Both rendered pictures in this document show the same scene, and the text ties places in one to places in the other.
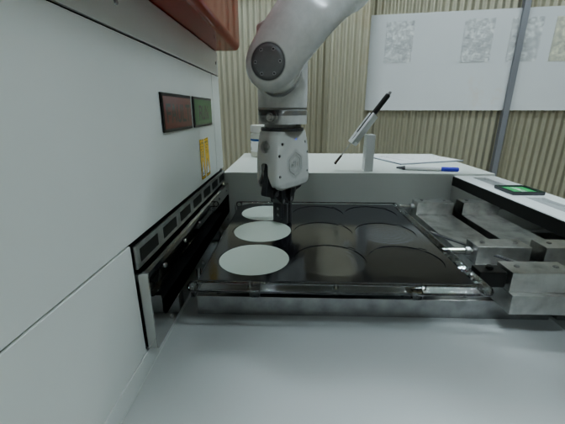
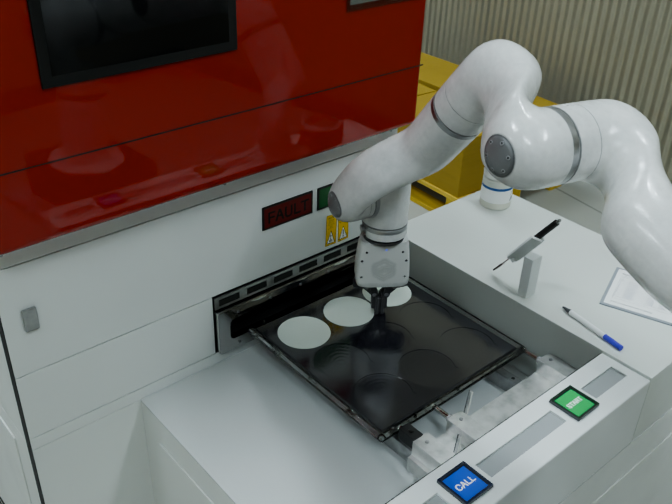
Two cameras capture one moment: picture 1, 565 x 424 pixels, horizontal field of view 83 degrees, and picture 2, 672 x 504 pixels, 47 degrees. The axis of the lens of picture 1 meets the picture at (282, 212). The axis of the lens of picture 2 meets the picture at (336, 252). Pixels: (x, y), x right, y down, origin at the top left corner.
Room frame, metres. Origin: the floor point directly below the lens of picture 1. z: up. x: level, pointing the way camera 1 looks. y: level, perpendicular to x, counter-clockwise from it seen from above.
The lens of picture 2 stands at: (-0.34, -0.84, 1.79)
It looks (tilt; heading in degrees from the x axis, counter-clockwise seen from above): 31 degrees down; 47
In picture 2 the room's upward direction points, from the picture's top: 2 degrees clockwise
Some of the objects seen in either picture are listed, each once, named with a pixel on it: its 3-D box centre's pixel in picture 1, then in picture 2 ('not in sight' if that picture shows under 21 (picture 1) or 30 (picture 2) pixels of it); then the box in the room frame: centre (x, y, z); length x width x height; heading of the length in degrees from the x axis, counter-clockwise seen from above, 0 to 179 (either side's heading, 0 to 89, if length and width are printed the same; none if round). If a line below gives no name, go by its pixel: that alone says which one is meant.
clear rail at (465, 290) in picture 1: (338, 288); (311, 380); (0.34, -0.07, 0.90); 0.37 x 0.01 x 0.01; 88
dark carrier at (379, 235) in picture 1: (322, 233); (385, 339); (0.52, -0.07, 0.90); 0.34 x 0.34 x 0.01; 88
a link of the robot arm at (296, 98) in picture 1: (282, 66); (385, 187); (0.57, 0.00, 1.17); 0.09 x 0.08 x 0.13; 170
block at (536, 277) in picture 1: (533, 275); (437, 457); (0.38, -0.33, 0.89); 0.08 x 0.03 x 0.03; 88
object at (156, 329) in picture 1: (201, 236); (308, 292); (0.52, 0.14, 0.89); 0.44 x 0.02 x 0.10; 178
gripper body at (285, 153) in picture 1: (282, 154); (382, 255); (0.58, 0.00, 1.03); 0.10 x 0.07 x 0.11; 143
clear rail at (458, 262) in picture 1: (426, 235); (457, 390); (0.52, -0.25, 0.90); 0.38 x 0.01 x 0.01; 178
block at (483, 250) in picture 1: (496, 250); (471, 434); (0.46, -0.33, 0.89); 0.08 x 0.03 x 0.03; 88
